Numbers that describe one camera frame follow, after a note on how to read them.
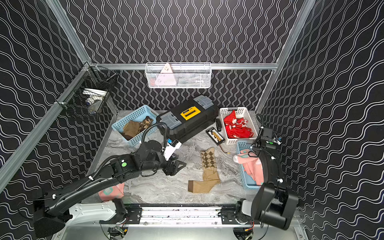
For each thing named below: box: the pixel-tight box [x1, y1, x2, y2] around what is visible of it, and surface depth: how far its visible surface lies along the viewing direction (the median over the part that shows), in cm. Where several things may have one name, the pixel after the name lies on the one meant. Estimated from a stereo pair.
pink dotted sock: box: [242, 158, 264, 186], surface depth 85 cm
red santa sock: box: [224, 110, 250, 133], surface depth 105 cm
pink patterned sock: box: [233, 153, 262, 165], surface depth 83 cm
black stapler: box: [216, 118, 222, 132], surface depth 111 cm
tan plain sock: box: [188, 147, 221, 194], surface depth 89 cm
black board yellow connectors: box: [205, 127, 226, 146], surface depth 105 cm
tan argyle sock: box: [138, 116, 154, 132], surface depth 109 cm
